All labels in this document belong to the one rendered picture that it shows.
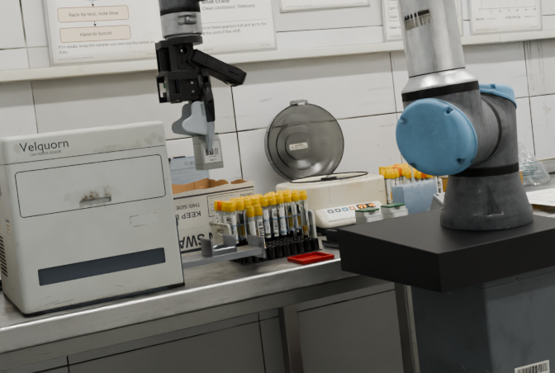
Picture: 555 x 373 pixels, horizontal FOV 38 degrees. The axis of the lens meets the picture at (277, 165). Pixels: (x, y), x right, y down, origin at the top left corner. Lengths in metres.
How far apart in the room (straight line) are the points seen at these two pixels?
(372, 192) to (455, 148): 0.79
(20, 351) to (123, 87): 0.89
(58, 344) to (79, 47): 0.89
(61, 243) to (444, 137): 0.66
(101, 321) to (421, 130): 0.61
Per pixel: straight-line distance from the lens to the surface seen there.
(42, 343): 1.40
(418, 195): 1.84
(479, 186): 1.35
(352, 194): 1.95
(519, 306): 1.35
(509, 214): 1.35
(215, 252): 1.52
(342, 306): 2.39
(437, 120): 1.20
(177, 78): 1.49
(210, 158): 1.51
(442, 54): 1.23
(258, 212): 1.63
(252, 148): 2.22
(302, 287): 1.57
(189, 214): 1.79
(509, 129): 1.35
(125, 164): 1.44
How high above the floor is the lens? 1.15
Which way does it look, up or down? 3 degrees down
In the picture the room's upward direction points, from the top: 7 degrees counter-clockwise
